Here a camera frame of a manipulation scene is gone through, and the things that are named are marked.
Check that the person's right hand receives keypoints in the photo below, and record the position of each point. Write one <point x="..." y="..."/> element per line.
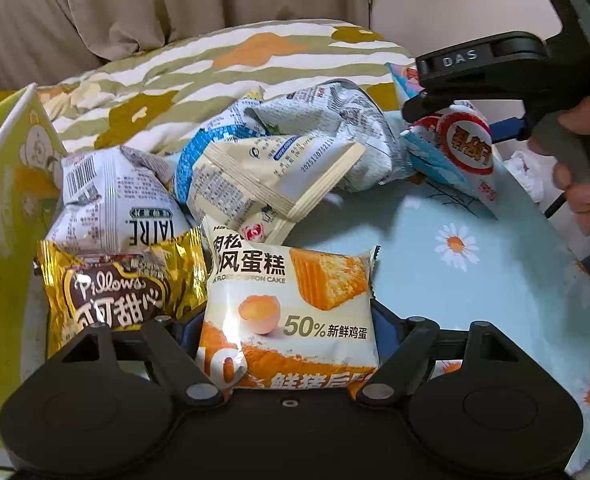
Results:
<point x="587" y="205"/>

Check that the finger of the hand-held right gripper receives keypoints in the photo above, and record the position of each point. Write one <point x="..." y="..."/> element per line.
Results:
<point x="475" y="62"/>
<point x="510" y="129"/>

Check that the gold snack packet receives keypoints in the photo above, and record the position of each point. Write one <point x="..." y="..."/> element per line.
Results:
<point x="100" y="290"/>

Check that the crumpled white tissue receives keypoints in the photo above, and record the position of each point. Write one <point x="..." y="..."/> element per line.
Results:
<point x="525" y="177"/>

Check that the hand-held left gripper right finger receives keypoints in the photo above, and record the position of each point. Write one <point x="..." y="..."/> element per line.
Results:
<point x="390" y="325"/>

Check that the white grey barcode packet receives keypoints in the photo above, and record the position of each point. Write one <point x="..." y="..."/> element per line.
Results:
<point x="110" y="195"/>

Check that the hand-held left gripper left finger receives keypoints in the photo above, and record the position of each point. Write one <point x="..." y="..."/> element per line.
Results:
<point x="189" y="335"/>

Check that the green cardboard box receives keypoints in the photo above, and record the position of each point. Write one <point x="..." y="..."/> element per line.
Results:
<point x="0" y="260"/>

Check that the cream blue snack packet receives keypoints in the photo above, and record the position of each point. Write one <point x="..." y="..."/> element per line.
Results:
<point x="255" y="180"/>

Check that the light blue floral tablecloth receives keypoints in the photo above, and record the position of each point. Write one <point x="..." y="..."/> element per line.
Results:
<point x="450" y="300"/>

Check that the floral striped blanket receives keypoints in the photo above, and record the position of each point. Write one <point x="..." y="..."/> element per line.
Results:
<point x="175" y="75"/>

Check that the white red-circle snack packet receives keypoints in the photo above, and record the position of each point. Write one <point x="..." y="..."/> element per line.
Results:
<point x="462" y="145"/>

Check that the white orange cake packet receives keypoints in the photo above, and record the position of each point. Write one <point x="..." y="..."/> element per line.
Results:
<point x="275" y="320"/>

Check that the beige curtain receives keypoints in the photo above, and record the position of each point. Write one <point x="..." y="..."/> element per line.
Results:
<point x="125" y="0"/>

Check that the newspaper print snack packet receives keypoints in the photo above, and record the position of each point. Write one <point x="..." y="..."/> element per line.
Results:
<point x="335" y="115"/>

